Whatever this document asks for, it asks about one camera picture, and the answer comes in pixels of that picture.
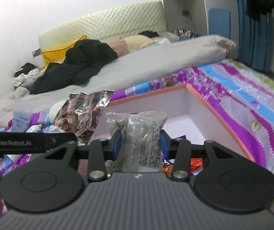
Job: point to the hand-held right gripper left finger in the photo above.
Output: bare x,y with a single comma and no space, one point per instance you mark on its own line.
117,146

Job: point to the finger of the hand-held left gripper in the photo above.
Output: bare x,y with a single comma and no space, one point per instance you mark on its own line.
63,140

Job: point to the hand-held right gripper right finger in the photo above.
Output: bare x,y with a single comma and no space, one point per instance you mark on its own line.
163,146

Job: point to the clear grey snack packet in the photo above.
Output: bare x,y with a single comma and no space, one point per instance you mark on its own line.
139,134

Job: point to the brown silver foil snack packet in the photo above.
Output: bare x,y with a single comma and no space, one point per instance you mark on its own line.
79,115

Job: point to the white spray can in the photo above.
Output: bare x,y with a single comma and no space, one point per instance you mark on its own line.
33,129

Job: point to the pile of clothes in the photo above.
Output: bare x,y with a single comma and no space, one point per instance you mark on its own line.
26,76

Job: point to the black jacket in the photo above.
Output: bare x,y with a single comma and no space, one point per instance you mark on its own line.
79,62

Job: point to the grey pillow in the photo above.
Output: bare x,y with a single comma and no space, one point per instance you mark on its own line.
139,64

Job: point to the yellow pillow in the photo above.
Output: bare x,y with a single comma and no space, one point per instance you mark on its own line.
55,52

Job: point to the purple floral bed sheet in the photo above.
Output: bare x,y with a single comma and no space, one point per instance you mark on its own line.
247,115

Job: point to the beige and pink clothes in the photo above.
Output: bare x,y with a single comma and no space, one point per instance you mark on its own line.
134,43

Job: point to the cream quilted headboard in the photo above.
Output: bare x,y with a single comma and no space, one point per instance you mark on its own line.
115,21

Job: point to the blue panel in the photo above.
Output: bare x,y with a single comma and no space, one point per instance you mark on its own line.
219,22

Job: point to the blue curtain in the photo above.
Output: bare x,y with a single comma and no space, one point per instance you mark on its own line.
254,40

